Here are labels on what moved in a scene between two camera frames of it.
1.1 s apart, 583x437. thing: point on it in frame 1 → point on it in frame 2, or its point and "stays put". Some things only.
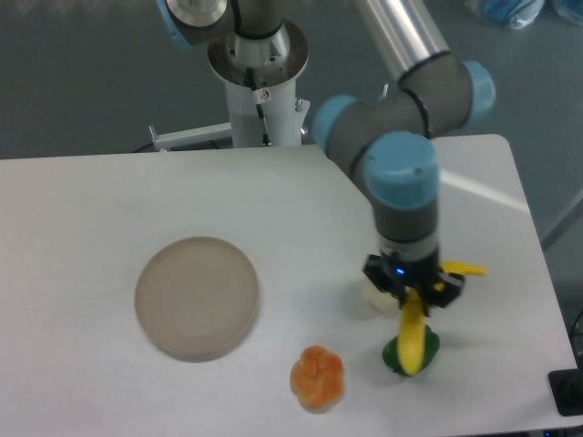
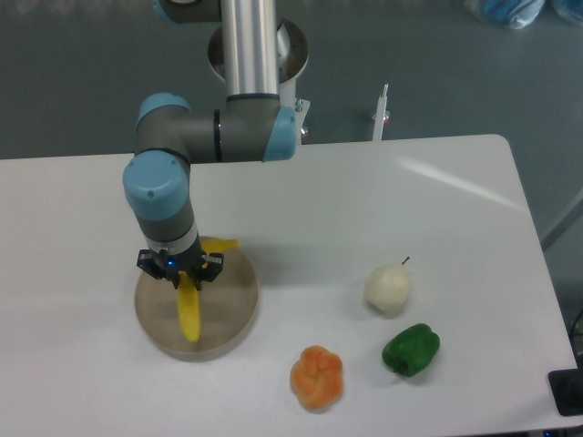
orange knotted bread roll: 316,379 stays put
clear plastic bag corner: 572,9 stays put
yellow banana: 411,330 → 188,290
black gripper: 395,276 → 191,261
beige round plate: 196,298 stays put
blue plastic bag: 517,14 stays put
